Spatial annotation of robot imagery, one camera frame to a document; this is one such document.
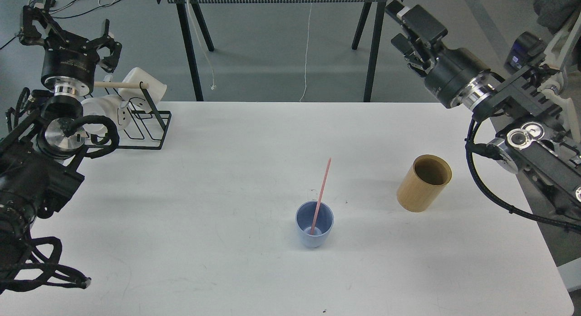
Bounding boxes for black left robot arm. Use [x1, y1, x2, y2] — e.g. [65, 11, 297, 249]
[0, 5, 122, 292]

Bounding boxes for blue plastic cup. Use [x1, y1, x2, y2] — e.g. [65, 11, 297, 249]
[295, 201, 335, 248]

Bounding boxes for bamboo cylinder holder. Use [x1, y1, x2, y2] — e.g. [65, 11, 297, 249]
[396, 154, 452, 212]

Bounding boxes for black wire cup rack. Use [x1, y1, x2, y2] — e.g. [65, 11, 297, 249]
[84, 81, 172, 150]

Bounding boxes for white background table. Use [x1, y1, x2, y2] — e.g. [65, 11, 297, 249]
[140, 0, 419, 103]

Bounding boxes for pink chopstick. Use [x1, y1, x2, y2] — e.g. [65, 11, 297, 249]
[309, 157, 332, 235]

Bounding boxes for white cup on rack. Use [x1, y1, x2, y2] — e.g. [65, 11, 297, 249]
[122, 68, 167, 104]

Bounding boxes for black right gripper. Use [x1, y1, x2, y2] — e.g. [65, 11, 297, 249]
[385, 0, 490, 109]

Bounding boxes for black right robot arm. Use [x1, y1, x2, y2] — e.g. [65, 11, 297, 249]
[385, 1, 580, 234]

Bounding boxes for white hanging cord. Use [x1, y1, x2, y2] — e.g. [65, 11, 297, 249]
[298, 2, 312, 103]

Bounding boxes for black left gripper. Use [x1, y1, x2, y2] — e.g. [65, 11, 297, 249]
[18, 5, 122, 95]

